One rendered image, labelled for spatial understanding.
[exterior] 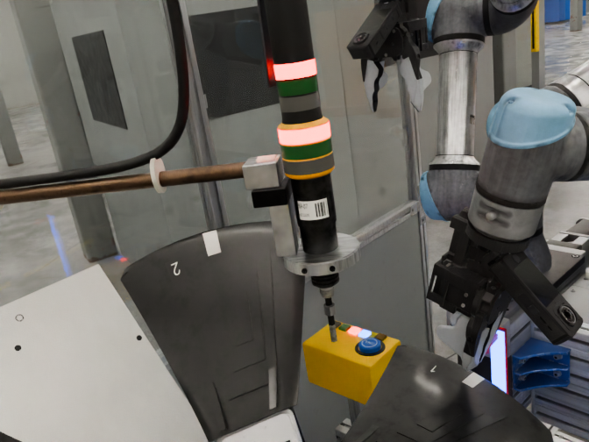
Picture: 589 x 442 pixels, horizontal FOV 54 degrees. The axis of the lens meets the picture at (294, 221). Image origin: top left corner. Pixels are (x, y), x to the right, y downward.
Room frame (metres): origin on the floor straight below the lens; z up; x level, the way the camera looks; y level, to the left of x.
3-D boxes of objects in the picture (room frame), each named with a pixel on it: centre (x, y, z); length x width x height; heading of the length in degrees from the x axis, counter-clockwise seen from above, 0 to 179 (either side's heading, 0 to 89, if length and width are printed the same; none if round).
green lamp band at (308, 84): (0.49, -0.02, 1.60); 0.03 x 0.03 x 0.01
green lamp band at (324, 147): (0.49, -0.02, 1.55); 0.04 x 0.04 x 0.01
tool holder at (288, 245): (0.49, -0.01, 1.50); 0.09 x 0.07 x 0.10; 80
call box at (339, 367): (0.95, -0.07, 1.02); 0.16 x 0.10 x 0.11; 45
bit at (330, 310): (0.49, -0.02, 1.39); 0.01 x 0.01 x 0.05
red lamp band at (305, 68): (0.49, -0.02, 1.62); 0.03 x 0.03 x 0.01
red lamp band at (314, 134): (0.49, -0.02, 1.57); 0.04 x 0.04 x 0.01
